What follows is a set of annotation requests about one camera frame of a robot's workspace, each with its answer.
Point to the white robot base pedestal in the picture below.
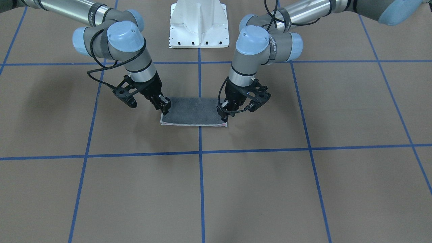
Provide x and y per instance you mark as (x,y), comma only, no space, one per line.
(198,24)

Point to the pink and grey towel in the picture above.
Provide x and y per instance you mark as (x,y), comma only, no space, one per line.
(195,111)

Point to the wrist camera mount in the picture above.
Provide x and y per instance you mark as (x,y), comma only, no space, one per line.
(122,91)
(258,95)

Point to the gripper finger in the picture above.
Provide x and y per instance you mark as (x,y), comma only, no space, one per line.
(157,102)
(232,111)
(223,113)
(165,104)

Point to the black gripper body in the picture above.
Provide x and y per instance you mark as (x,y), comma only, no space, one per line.
(234,93)
(151,89)

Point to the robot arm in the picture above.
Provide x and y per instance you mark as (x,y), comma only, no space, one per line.
(115,35)
(266,39)

